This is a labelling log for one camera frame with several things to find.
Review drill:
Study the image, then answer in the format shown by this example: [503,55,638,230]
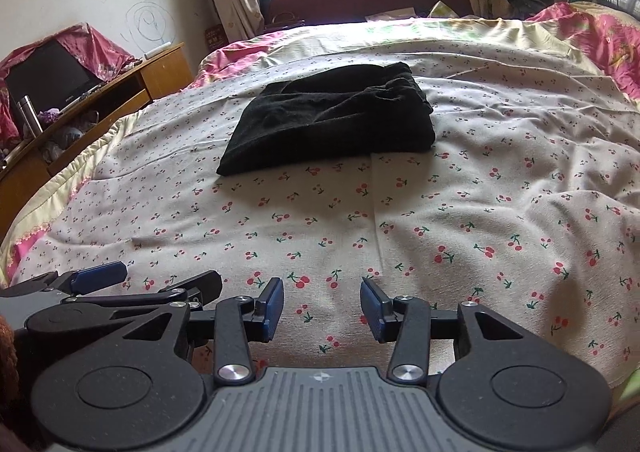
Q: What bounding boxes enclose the cherry print bed sheet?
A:
[1,19,639,386]

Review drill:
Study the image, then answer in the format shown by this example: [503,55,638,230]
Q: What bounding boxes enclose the black pants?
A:
[217,62,435,176]

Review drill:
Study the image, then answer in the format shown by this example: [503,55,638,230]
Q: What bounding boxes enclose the pink cloth over television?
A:
[1,22,137,150]

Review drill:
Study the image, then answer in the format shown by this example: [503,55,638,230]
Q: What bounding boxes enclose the pink floral quilt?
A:
[189,2,639,101]

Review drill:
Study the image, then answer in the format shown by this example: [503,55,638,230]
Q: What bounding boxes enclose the steel thermos bottle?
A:
[17,95,43,138]

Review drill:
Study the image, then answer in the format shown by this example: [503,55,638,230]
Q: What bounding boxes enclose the wooden tv cabinet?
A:
[1,44,193,235]

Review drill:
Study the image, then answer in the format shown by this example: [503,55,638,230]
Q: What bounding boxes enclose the black television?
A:
[6,40,102,113]

